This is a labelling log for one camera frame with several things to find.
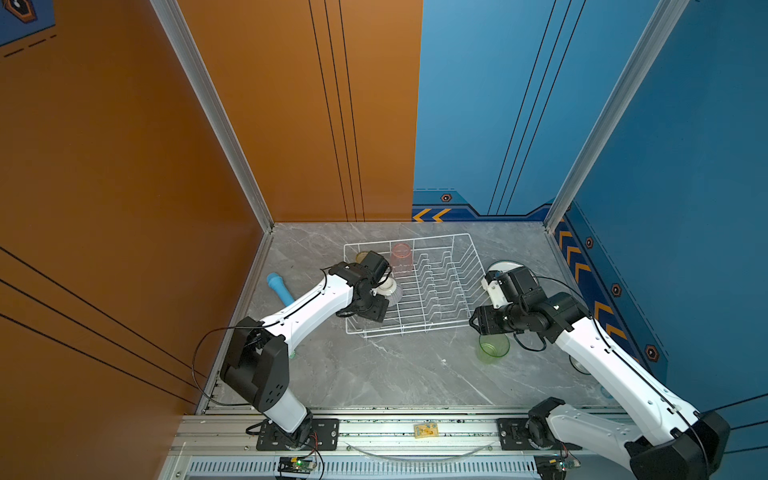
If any green glass cup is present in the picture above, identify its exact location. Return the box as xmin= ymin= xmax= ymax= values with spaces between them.
xmin=476 ymin=334 xmax=511 ymax=364

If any right aluminium corner post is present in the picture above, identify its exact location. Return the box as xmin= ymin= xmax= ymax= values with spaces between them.
xmin=543 ymin=0 xmax=689 ymax=234

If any left green circuit board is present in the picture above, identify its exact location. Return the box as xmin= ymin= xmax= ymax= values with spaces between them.
xmin=277 ymin=456 xmax=320 ymax=480

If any left aluminium corner post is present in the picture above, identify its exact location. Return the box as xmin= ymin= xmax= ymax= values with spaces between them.
xmin=150 ymin=0 xmax=274 ymax=234

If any yellow sticker tag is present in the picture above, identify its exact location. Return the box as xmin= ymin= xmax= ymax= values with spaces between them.
xmin=414 ymin=422 xmax=439 ymax=439

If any right circuit board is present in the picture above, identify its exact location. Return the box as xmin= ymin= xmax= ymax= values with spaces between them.
xmin=534 ymin=456 xmax=580 ymax=480

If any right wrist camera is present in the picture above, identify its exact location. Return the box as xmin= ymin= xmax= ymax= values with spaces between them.
xmin=481 ymin=265 xmax=547 ymax=311

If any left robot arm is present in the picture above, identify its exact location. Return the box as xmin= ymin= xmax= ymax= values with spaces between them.
xmin=220 ymin=251 xmax=392 ymax=447

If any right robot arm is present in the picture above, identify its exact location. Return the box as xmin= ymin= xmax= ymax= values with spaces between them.
xmin=469 ymin=292 xmax=730 ymax=479

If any clear glass cup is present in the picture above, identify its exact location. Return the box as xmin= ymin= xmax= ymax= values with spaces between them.
xmin=375 ymin=277 xmax=403 ymax=307

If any aluminium corner post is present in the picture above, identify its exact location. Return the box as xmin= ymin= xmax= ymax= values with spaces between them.
xmin=150 ymin=0 xmax=274 ymax=234
xmin=543 ymin=0 xmax=689 ymax=234

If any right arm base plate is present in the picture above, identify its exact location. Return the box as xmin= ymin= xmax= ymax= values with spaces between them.
xmin=496 ymin=417 xmax=581 ymax=451

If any blue cylindrical tool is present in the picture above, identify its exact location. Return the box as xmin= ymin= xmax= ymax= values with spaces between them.
xmin=266 ymin=273 xmax=295 ymax=306

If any pink glass cup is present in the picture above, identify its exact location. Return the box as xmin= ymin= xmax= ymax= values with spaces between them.
xmin=390 ymin=242 xmax=413 ymax=274

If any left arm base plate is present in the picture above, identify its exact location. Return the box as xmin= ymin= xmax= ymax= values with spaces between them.
xmin=256 ymin=417 xmax=340 ymax=452

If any white wire dish rack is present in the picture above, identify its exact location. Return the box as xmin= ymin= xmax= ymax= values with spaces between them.
xmin=343 ymin=233 xmax=488 ymax=338

